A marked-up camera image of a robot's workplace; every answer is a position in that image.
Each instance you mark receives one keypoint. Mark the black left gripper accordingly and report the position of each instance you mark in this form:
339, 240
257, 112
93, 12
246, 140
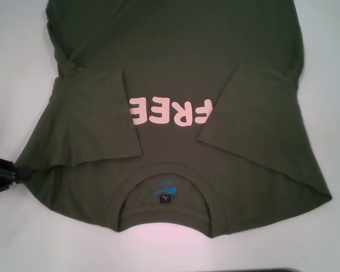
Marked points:
0, 173

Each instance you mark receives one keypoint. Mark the dark green FREE t-shirt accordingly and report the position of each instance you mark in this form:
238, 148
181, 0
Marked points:
173, 56

